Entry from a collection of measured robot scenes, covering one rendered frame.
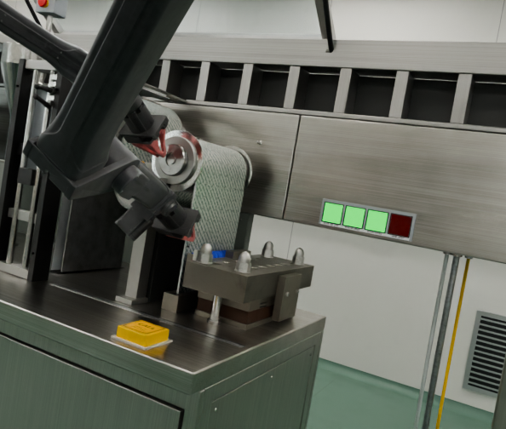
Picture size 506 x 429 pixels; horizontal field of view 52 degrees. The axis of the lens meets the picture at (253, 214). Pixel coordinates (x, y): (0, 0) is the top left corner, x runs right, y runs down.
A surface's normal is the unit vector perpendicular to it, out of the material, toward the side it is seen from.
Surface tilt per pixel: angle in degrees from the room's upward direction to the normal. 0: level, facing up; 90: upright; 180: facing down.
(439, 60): 90
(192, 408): 90
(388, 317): 90
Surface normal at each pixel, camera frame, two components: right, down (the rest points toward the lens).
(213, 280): -0.46, -0.03
